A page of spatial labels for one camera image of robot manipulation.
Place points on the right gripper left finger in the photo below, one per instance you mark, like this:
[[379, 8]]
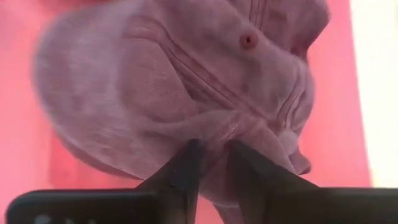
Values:
[[183, 177]]

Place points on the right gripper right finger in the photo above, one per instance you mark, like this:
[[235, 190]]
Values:
[[258, 180]]

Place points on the red plastic bin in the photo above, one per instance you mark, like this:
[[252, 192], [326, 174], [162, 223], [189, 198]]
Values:
[[18, 124]]

